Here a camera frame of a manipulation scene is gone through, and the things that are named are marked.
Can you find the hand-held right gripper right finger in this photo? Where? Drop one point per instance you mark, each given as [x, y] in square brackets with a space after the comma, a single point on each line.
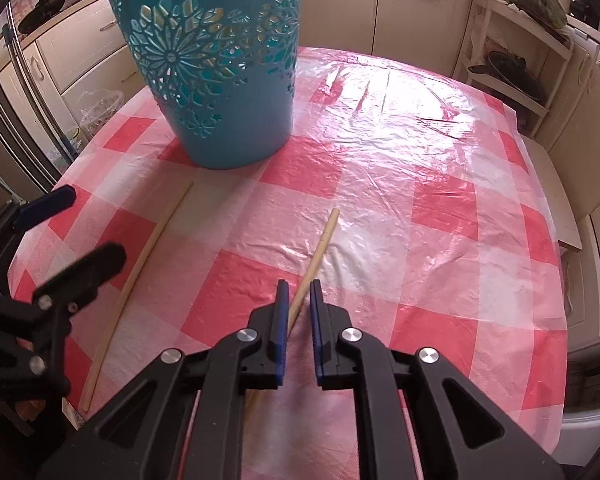
[317, 332]

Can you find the blue perforated plastic basket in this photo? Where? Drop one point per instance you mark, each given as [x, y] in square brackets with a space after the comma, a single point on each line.
[230, 110]

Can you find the white appliance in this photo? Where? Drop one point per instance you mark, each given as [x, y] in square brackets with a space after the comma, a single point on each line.
[587, 430]

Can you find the wooden chopstick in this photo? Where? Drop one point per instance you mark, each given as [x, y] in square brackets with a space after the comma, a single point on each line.
[325, 240]
[145, 255]

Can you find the grey refrigerator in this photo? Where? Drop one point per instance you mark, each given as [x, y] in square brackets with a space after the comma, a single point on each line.
[20, 110]

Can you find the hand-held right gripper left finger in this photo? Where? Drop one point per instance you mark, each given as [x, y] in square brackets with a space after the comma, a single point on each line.
[280, 325]

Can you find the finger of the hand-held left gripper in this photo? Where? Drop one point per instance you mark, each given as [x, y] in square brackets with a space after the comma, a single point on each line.
[45, 205]
[80, 275]

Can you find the red checkered plastic tablecloth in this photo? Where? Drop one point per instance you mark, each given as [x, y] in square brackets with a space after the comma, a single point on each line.
[430, 210]

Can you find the black wok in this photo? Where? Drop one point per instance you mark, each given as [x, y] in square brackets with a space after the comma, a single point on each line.
[510, 75]

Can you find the black frying pan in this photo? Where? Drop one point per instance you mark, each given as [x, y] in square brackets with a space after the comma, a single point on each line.
[42, 12]

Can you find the floral bin with plastic liner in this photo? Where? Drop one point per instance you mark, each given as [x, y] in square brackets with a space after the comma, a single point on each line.
[100, 115]

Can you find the white shelf rack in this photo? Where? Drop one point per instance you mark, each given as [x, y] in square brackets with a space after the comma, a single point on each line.
[510, 35]

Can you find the beige bench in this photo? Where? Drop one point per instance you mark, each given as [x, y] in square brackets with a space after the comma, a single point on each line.
[555, 195]

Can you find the cream kitchen cabinet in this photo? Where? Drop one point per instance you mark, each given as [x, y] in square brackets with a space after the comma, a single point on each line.
[80, 45]
[380, 10]
[595, 185]

